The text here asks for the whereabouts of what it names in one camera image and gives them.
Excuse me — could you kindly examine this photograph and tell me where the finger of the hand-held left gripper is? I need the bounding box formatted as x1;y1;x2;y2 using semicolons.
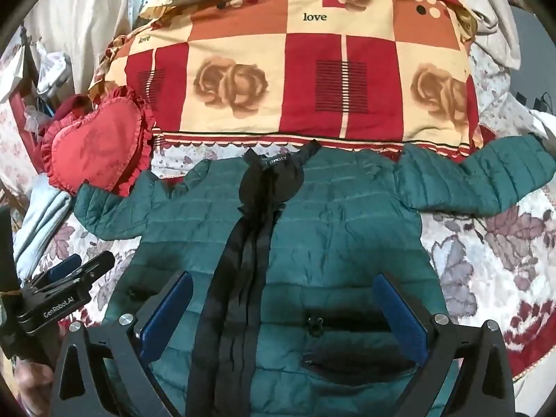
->
43;251;116;292
32;253;82;289

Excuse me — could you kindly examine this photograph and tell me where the dark red cloth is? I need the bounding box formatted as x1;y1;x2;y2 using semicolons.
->
39;95;94;136

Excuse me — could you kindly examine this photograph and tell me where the grey-white cloth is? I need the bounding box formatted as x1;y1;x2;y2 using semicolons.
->
386;0;522;70

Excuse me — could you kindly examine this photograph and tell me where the red heart-shaped pillow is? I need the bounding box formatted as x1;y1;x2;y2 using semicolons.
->
41;86;159;196

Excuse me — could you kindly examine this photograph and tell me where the checkered rose print quilt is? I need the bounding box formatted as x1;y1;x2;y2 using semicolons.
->
89;0;485;157

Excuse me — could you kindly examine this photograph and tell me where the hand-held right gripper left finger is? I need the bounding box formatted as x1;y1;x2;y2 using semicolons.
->
50;270;194;417

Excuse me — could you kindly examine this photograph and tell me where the floral plush blanket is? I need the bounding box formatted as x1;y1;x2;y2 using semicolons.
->
0;39;556;383

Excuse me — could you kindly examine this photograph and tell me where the light blue cloth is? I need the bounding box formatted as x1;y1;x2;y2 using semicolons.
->
13;178;74;279

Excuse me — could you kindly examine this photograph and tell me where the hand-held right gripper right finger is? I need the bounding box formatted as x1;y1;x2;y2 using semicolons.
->
373;273;517;417

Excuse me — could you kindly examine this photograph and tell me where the green puffer jacket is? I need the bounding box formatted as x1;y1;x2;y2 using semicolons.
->
74;134;556;417

